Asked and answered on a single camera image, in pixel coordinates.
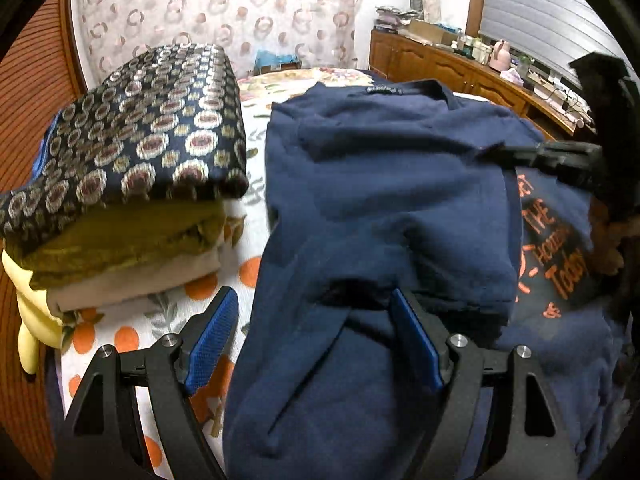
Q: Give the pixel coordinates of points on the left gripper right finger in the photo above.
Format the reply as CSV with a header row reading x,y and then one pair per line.
x,y
525,436

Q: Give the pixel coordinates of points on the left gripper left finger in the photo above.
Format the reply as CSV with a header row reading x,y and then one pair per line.
x,y
102,436

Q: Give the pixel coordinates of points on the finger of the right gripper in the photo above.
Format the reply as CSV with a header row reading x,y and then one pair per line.
x,y
563,160

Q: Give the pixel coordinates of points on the navy printed t-shirt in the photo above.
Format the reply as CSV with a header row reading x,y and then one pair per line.
x,y
374,189

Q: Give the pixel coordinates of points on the orange fruit print bedsheet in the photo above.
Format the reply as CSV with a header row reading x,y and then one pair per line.
x,y
139,323

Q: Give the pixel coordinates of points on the pink kettle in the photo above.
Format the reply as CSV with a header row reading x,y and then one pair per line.
x,y
500,59

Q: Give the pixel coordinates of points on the grey window blind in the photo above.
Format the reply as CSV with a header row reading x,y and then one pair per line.
x,y
552,32

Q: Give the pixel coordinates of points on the yellow plush toy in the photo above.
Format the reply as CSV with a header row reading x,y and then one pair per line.
x,y
38,325

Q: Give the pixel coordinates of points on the flat cardboard box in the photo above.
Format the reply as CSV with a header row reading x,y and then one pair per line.
x,y
427,33

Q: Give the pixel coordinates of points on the olive green folded garment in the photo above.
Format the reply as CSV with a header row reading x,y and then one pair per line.
x,y
121,237

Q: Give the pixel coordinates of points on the wooden sideboard cabinet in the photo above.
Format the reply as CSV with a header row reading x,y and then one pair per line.
x,y
400,59

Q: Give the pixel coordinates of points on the circle patterned sheer curtain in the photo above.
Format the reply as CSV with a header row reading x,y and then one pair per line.
x,y
110,33

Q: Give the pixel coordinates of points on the navy medallion patterned folded cloth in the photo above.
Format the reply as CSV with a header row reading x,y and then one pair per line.
x,y
167,124

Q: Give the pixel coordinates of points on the floral rose quilt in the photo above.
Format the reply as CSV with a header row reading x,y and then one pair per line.
x,y
280,86

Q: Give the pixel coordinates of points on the cardboard box with blue cloth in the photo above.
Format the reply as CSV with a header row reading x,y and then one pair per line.
x,y
268,62

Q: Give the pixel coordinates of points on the wooden louvered wardrobe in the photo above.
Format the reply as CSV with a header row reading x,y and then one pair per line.
x,y
39,74

